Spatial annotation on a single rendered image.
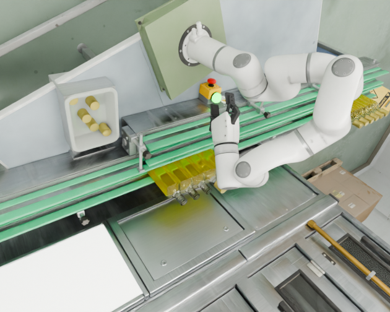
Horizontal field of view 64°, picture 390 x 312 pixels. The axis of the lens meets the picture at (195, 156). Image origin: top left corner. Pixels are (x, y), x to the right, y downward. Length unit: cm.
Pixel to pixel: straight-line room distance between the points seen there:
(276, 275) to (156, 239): 45
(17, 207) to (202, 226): 64
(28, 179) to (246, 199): 88
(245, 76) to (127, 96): 48
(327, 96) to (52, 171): 91
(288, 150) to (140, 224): 64
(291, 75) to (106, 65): 61
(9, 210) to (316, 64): 101
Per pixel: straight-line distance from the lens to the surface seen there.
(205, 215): 128
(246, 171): 86
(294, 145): 88
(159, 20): 111
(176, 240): 120
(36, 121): 117
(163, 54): 115
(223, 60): 105
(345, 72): 86
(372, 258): 149
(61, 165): 122
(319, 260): 134
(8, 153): 122
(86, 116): 113
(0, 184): 120
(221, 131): 97
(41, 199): 114
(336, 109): 83
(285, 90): 102
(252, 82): 102
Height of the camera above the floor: 173
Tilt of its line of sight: 36 degrees down
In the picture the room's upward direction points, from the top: 135 degrees clockwise
